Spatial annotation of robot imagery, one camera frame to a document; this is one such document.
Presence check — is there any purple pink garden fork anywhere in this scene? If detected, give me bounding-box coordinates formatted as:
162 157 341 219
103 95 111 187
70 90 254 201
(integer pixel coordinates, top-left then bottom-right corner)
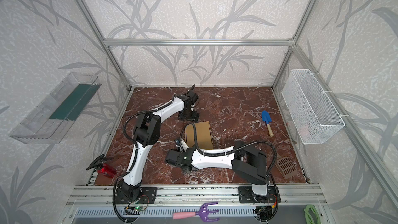
173 202 220 223

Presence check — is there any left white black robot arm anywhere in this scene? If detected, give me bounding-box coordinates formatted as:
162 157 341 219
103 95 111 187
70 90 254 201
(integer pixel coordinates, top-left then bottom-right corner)
113 85 199 203

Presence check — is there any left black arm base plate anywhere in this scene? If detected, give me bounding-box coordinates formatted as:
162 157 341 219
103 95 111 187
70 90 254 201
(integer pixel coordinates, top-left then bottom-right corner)
115 187 158 205

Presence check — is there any red black handled tool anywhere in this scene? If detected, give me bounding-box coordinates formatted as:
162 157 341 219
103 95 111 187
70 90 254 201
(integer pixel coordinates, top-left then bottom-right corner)
86 154 117 178

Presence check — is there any small green lit circuit board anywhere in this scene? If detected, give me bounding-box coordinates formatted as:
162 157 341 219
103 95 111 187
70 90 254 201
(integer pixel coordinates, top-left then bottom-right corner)
123 206 147 216

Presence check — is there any aluminium front rail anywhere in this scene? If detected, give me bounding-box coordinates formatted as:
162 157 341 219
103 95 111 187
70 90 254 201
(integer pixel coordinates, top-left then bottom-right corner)
65 184 327 207

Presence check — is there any blue trowel wooden handle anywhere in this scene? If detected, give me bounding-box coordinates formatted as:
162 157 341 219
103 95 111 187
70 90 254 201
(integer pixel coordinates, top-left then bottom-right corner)
261 111 274 137

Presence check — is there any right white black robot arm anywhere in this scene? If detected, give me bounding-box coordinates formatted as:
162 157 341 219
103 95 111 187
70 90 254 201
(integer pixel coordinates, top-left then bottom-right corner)
165 123 277 197

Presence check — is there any green coiled cable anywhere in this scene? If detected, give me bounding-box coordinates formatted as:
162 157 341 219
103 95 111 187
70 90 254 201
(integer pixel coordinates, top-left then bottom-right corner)
303 204 321 224

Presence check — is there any clear plastic wall bin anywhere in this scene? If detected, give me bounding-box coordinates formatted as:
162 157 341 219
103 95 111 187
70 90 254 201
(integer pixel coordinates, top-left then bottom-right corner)
9 72 102 144

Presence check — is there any brown cardboard box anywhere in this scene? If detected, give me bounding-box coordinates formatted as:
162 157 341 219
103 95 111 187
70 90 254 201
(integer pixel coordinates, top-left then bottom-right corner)
184 121 214 149

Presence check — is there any white wire mesh basket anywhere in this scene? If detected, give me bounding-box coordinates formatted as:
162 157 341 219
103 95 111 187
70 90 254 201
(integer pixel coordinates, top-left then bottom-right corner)
282 69 345 145

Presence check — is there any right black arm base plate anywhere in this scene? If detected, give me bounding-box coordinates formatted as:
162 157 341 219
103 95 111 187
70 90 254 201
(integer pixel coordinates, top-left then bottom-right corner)
238 186 281 204

